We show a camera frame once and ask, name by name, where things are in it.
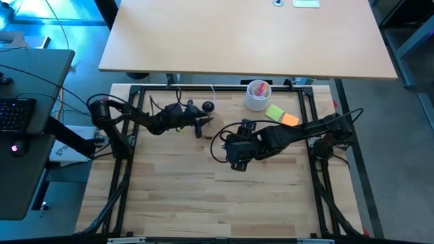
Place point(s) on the large light wooden desk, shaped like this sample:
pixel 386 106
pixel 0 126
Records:
pixel 237 37

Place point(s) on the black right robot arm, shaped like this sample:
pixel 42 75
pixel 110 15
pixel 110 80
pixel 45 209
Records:
pixel 305 128

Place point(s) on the orange sticky note pad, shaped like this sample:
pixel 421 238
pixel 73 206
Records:
pixel 290 120

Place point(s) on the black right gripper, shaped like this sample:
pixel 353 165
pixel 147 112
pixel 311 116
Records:
pixel 239 150

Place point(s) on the grey metal rack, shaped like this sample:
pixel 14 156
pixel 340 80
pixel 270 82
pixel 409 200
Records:
pixel 415 37

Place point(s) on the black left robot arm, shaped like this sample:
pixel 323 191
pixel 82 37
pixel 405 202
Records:
pixel 135 117

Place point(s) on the small black device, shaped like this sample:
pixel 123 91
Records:
pixel 6 80

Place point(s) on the white rectangular desk plate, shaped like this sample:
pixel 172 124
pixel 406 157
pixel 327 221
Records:
pixel 306 3

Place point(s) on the black computer mouse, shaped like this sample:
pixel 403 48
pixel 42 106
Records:
pixel 20 149

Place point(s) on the black metal bar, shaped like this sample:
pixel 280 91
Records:
pixel 359 162

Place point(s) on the green sticky note pad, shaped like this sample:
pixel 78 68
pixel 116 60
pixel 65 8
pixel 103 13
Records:
pixel 274 112

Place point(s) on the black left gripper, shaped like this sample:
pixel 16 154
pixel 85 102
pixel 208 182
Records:
pixel 193 115

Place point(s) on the white textured pen cup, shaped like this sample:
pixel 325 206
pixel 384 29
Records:
pixel 254 103

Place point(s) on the white cardboard box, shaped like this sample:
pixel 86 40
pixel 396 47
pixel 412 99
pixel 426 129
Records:
pixel 62 152

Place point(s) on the silver metal bracket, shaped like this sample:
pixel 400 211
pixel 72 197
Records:
pixel 125 240
pixel 315 241

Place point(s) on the grey desk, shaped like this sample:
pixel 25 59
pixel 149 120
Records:
pixel 37 67

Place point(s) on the yellow marker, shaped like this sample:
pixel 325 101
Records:
pixel 266 91

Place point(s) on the black aluminium table frame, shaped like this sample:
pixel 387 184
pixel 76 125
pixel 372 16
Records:
pixel 203 88

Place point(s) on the black keyboard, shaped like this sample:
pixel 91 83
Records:
pixel 17 115

